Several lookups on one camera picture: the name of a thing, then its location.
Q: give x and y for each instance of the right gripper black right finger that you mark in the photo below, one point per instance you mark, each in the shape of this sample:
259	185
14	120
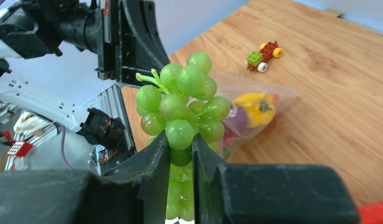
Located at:
227	193

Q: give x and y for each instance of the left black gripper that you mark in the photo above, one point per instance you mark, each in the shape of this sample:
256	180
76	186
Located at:
35	28

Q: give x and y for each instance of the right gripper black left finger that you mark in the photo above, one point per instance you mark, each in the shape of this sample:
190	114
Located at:
134	192

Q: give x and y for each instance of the green grapes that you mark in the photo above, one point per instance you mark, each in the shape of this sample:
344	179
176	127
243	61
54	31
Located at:
182	102

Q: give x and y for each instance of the purple eggplant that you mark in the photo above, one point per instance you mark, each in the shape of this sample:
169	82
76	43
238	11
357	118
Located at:
235	125

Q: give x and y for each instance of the yellow bell pepper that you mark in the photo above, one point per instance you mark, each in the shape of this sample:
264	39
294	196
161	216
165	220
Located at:
260	107

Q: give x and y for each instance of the clear zip top bag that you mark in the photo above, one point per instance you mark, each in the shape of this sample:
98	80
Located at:
231	87

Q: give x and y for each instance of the red plastic basket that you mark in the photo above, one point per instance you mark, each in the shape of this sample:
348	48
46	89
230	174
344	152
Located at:
371	213

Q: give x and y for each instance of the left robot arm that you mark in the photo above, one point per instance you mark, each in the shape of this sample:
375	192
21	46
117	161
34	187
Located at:
93	124

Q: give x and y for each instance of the colourful toy car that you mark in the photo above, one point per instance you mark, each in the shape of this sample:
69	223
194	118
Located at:
258	60

